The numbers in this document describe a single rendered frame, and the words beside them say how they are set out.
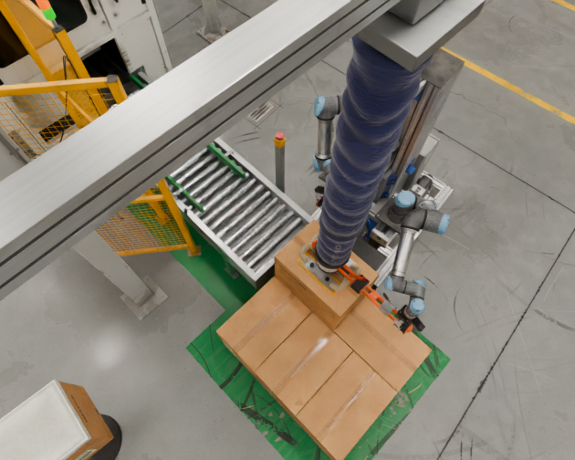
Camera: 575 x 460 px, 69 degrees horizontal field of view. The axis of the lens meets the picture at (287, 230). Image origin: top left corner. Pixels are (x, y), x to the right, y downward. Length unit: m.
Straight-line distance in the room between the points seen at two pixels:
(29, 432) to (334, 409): 1.80
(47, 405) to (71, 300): 1.46
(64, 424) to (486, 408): 3.01
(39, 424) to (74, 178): 2.29
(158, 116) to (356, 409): 2.62
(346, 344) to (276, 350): 0.50
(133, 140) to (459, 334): 3.53
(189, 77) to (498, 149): 4.47
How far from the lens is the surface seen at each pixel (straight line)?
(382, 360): 3.15
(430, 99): 2.38
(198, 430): 3.63
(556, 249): 4.67
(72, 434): 2.80
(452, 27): 1.22
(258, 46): 0.82
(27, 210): 0.70
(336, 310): 2.75
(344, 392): 3.07
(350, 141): 1.53
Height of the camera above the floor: 3.58
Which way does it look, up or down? 64 degrees down
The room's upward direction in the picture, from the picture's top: 2 degrees clockwise
